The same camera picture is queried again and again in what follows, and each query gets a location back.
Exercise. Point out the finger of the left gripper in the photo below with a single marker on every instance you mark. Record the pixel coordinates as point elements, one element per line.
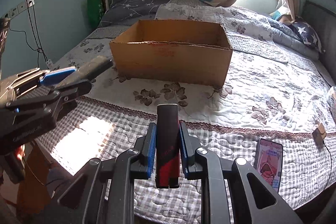
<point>52,78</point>

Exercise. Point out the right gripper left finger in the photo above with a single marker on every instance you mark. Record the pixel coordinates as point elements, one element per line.
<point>103,191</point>

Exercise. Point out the floral quilted bedspread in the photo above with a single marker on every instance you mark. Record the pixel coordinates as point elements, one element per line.
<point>270,92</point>

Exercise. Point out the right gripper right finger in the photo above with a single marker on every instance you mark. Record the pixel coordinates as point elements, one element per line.
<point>231,190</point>

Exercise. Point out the star pattern navy pillow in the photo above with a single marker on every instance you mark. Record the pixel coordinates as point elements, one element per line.
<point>307,34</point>

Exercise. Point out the black and red box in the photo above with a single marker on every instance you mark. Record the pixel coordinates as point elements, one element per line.
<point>167,147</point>

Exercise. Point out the white wall socket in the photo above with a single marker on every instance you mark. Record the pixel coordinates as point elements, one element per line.
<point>30,3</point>

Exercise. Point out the dark grey bar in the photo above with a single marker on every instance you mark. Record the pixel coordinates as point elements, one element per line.
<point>88,71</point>

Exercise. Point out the green bag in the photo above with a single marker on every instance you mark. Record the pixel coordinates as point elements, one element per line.
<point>95,11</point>

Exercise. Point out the small brown charger block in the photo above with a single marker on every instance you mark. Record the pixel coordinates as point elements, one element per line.
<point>319,133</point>

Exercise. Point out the grey padded headboard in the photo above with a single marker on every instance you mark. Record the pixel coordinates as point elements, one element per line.
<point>323,22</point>

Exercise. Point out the brown cardboard box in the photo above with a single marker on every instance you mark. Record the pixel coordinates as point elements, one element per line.
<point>183,51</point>

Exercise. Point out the constellation pattern dark pillow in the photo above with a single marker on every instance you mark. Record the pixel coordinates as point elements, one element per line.
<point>129,11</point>

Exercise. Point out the smartphone with lit screen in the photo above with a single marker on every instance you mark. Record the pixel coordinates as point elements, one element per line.
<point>268,162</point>

